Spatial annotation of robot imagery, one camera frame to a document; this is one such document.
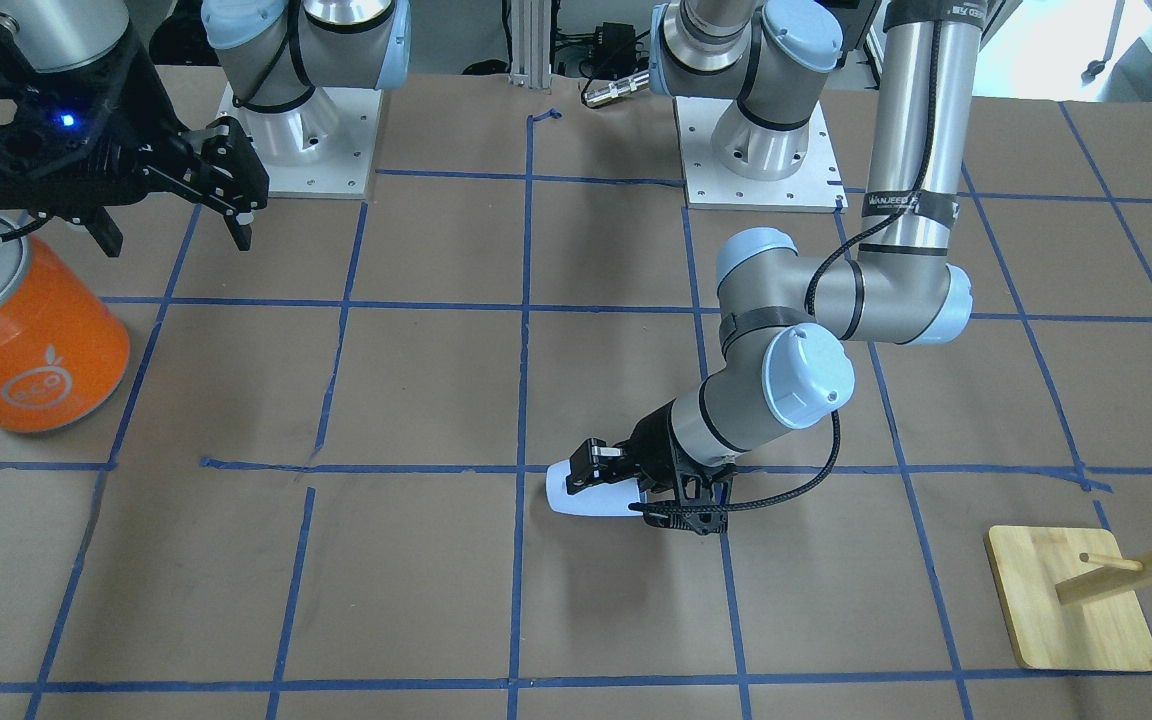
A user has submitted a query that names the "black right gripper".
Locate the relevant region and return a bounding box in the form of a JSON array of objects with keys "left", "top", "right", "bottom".
[{"left": 0, "top": 40, "right": 270, "bottom": 258}]

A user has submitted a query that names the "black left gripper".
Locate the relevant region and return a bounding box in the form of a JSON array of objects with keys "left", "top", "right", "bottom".
[{"left": 564, "top": 406, "right": 733, "bottom": 536}]

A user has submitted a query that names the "light blue cup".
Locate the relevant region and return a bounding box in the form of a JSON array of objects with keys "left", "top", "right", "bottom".
[{"left": 545, "top": 460, "right": 643, "bottom": 518}]

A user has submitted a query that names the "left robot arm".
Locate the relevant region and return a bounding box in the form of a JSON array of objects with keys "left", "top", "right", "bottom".
[{"left": 545, "top": 1, "right": 990, "bottom": 536}]

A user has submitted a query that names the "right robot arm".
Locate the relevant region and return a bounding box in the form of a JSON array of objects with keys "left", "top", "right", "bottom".
[{"left": 0, "top": 1, "right": 410, "bottom": 258}]

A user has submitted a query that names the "wooden cup stand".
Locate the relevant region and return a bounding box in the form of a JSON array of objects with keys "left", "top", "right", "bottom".
[{"left": 984, "top": 525, "right": 1152, "bottom": 673}]

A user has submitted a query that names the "orange can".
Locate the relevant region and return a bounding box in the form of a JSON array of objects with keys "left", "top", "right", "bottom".
[{"left": 0, "top": 215, "right": 131, "bottom": 433}]

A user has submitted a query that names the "silver cylinder connector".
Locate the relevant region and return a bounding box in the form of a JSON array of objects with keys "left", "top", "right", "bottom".
[{"left": 581, "top": 70, "right": 650, "bottom": 109}]

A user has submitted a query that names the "black power adapter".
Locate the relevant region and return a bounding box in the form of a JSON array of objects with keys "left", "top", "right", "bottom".
[{"left": 589, "top": 22, "right": 637, "bottom": 76}]

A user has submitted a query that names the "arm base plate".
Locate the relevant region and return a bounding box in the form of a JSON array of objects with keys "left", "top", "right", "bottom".
[
  {"left": 675, "top": 97, "right": 847, "bottom": 213},
  {"left": 218, "top": 88, "right": 387, "bottom": 200}
]

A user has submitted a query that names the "aluminium frame post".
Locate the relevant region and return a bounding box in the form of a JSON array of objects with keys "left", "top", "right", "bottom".
[{"left": 502, "top": 1, "right": 556, "bottom": 94}]

